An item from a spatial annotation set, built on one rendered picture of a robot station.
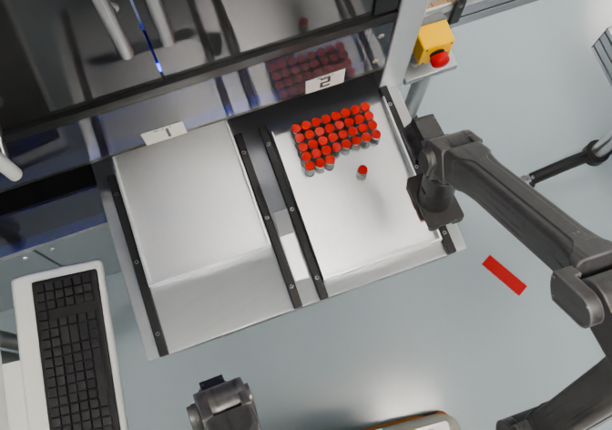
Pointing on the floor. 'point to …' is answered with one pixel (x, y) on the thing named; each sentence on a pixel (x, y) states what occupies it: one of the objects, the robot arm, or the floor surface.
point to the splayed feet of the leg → (566, 165)
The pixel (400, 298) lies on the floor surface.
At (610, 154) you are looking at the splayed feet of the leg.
